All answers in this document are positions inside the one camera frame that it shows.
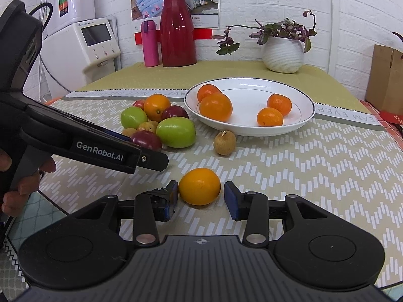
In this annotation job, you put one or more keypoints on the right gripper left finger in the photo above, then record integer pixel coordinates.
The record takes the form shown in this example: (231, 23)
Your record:
(147, 209)

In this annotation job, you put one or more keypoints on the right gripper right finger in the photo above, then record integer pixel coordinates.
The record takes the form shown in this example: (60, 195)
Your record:
(256, 209)

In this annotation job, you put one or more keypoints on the yellow orange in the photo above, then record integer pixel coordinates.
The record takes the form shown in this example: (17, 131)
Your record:
(199, 187)

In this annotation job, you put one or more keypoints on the dark red plum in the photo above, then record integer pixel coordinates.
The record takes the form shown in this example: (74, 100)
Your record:
(174, 111)
(148, 140)

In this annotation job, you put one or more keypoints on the small orange kumquat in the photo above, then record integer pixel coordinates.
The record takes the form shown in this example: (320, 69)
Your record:
(269, 117)

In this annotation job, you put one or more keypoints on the large orange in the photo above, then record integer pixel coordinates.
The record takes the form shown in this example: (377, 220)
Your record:
(216, 106)

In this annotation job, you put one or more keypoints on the person's left hand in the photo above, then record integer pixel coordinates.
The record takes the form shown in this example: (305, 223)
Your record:
(15, 200)

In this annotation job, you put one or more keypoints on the brown longan fruit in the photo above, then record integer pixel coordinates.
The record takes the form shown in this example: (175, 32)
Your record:
(224, 143)

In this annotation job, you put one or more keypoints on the green apple large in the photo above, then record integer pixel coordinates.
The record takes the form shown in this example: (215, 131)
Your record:
(176, 132)

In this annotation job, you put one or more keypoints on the small tan fruit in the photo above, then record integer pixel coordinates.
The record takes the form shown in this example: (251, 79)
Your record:
(129, 132)

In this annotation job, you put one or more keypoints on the red yellow small apple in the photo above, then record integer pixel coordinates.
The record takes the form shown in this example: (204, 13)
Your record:
(149, 126)

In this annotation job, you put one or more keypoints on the white water dispenser machine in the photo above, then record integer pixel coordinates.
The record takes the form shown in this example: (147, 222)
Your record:
(80, 54)

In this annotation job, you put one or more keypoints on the green apple small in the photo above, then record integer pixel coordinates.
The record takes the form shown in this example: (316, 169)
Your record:
(133, 117)

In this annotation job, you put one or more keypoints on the orange in pile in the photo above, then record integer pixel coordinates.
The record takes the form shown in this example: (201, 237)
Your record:
(155, 105)

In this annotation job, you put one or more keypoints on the white round plate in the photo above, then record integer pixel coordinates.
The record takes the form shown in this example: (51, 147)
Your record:
(248, 96)

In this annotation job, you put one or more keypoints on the small red fruit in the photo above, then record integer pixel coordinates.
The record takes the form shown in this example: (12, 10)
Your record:
(139, 103)

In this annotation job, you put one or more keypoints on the patterned tablecloth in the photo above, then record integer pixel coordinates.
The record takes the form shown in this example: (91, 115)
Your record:
(344, 159)

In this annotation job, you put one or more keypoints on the orange tangerine back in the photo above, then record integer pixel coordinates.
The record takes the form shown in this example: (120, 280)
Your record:
(281, 103)

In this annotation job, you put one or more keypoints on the pink water bottle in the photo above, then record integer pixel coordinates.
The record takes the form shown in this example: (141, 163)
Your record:
(149, 43)

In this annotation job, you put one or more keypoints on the plaid red cloth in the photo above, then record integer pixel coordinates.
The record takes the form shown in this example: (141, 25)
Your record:
(392, 129)

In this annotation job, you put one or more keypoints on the white ribbed plant pot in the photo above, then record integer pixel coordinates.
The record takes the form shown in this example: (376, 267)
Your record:
(283, 55)

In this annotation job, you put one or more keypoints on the red thermos jug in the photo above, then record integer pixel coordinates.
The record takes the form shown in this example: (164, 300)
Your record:
(176, 35)

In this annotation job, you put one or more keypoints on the red envelope packet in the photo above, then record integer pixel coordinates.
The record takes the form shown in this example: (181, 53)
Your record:
(391, 118)

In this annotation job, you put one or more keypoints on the brown cardboard box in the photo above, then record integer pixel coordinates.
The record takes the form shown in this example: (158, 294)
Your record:
(384, 90)

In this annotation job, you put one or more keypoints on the purple green trailing plant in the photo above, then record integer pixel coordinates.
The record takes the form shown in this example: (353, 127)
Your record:
(285, 29)

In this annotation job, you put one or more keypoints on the white wall water purifier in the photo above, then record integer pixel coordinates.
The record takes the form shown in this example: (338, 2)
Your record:
(66, 12)

